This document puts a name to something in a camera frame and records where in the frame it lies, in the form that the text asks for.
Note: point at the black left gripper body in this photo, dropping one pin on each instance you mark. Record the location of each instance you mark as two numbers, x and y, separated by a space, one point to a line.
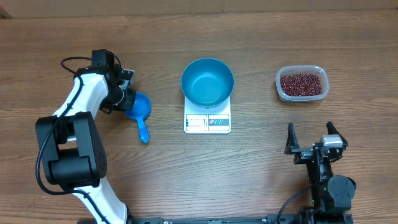
129 96

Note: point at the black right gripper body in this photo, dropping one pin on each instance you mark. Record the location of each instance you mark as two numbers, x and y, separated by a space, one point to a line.
303 154

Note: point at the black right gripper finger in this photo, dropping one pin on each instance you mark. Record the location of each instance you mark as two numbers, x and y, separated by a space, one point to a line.
332 130
292 144

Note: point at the blue plastic measuring scoop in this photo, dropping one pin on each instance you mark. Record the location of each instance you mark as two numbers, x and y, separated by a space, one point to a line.
140 112

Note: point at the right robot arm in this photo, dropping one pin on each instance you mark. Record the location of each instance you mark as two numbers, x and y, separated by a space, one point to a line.
331 194

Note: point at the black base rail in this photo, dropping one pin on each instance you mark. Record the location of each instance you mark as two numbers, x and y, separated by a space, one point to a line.
270 219

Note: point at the white digital kitchen scale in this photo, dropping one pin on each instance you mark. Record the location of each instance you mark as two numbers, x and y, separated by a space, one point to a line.
199 120

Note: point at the red adzuki beans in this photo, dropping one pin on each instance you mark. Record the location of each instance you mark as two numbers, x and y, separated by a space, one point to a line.
301 85

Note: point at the teal metal bowl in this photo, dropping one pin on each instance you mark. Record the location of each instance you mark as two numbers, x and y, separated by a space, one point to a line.
207 82

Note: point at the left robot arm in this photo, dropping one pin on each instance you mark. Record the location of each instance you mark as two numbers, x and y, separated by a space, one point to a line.
71 158

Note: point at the clear plastic container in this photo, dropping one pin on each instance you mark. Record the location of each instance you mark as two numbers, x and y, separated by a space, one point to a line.
302 69

